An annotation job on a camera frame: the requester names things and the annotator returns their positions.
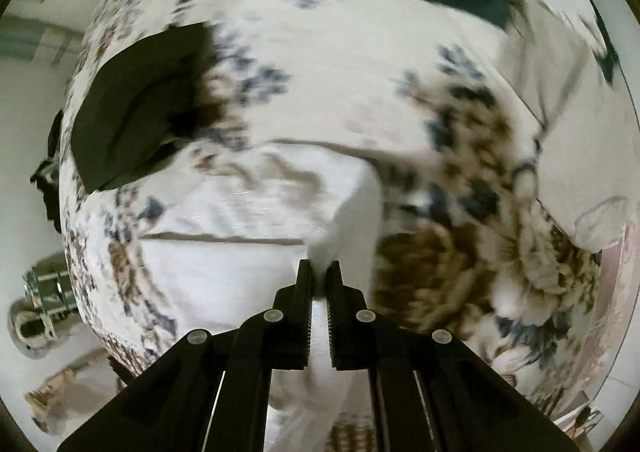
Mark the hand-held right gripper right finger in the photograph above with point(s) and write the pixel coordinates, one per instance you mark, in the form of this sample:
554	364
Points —
334	287

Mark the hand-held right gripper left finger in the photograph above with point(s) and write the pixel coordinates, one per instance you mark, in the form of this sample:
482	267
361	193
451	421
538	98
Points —
305	282

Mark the white small garment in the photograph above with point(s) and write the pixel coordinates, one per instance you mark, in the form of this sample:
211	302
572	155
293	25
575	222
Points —
250	282

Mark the pile of black clothes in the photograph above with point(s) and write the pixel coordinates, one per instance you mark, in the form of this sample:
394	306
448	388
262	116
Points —
50	182

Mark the floral bed sheet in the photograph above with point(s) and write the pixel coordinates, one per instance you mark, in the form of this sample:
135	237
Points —
350	62

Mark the black folded garment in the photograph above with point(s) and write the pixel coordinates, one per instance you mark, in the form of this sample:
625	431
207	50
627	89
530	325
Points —
130	102

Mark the chrome metal object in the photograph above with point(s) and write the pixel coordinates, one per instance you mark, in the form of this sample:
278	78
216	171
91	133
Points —
47	282

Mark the white pillow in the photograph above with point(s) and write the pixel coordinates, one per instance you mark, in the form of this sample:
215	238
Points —
575	132

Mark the green striped curtain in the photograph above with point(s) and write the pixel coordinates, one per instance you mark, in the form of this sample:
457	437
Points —
35	37

